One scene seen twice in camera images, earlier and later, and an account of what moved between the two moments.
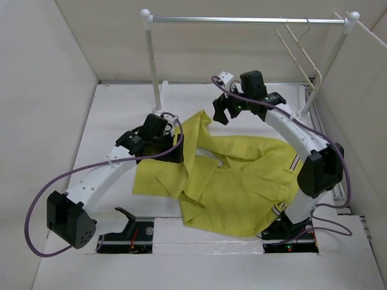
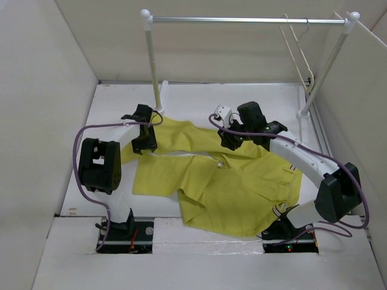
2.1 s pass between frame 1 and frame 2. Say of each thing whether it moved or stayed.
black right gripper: moved
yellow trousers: stayed
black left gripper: moved
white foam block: stayed
